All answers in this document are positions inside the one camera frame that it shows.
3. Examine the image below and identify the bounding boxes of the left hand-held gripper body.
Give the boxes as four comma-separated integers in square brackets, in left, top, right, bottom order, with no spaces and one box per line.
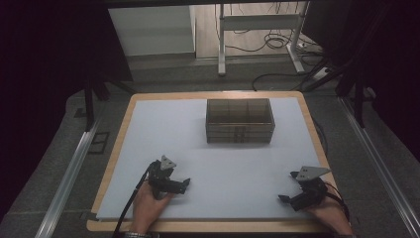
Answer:
[147,155,186,200]

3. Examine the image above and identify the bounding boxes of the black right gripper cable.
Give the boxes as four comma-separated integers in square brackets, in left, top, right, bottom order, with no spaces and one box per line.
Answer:
[324,181,352,222]

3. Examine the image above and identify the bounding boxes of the metal wrist watch band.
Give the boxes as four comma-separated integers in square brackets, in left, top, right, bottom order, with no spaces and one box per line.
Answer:
[124,231,160,238]

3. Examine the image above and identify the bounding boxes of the person's left hand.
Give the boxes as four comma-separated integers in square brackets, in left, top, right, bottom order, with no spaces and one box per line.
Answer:
[131,180,176,234]

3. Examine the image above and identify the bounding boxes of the white metal desk frame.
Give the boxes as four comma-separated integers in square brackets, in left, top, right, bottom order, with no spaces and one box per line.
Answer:
[217,2,311,77]

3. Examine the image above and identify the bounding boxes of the white cabinet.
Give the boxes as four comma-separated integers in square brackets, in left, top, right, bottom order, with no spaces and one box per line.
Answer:
[108,5,197,58]

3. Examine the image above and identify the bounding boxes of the white power strip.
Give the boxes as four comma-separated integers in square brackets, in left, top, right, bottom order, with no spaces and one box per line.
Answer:
[311,66,331,82]

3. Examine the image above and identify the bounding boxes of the black stand leg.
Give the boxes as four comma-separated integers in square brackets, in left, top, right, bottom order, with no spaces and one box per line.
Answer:
[83,78,111,133]
[335,65,367,129]

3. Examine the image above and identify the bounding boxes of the person's right hand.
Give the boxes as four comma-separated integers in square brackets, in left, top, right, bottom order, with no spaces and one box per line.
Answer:
[303,193,355,237]

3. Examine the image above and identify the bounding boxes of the white table mat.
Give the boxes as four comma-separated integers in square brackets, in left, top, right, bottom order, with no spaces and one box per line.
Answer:
[95,96,327,222]

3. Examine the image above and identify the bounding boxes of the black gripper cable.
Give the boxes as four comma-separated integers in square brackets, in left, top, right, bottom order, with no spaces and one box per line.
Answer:
[324,181,352,222]
[111,163,155,238]

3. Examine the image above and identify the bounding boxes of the dark transparent divided box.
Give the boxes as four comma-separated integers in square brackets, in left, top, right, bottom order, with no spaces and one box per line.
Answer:
[204,97,276,145]

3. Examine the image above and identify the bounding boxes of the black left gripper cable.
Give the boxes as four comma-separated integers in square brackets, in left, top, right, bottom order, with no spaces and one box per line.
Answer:
[111,163,155,238]

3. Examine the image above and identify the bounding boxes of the aluminium rail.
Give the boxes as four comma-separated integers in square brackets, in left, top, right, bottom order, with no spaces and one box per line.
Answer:
[338,96,420,238]
[34,120,101,238]

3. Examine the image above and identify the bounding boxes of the black floor cables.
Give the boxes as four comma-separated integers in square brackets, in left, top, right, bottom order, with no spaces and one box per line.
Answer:
[213,2,331,92]

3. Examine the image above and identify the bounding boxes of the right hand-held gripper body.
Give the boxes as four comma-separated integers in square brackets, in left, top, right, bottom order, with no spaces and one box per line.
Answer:
[289,166,332,212]

